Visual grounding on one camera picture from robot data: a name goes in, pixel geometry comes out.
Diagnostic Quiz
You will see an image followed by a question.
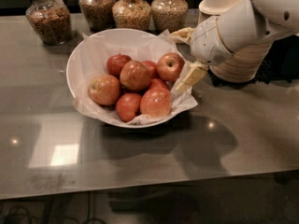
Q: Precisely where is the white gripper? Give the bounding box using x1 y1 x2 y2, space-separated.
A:
169 16 233 93

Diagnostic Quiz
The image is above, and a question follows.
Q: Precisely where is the red apple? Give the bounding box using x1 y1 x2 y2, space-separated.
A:
140 88 172 117
120 61 151 92
156 52 185 82
107 54 132 77
142 61 158 78
116 92 142 122

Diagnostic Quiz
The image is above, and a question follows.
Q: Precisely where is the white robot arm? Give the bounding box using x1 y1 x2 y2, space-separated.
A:
170 0 299 93

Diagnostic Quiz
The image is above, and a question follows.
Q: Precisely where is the red apple hidden centre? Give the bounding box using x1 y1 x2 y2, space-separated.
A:
148 78 169 90

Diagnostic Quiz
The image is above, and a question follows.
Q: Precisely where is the paper bowl stack front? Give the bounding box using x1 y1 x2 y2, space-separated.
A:
209 42 272 83

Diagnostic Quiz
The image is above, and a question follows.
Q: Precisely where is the white bowl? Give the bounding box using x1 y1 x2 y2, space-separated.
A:
65 27 193 129

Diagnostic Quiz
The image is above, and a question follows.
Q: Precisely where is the yellow-red apple left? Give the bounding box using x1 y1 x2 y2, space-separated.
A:
88 75 121 105

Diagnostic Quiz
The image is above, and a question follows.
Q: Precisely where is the glass jar light cereal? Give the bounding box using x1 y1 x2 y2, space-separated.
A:
151 0 188 33

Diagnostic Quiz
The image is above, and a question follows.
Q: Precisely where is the glass jar colourful cereal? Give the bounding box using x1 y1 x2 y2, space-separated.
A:
112 0 151 31

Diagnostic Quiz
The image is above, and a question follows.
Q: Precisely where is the black mat under stacks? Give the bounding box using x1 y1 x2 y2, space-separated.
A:
208 35 299 87

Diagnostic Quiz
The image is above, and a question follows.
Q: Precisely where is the white paper liner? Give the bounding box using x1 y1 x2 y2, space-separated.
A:
72 29 199 126

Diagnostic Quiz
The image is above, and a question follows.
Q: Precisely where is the glass jar brown cereal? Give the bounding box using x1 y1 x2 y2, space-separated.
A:
78 0 116 31

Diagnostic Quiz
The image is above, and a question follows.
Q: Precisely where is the glass jar dark cereal left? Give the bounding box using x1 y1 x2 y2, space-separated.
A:
25 0 72 45

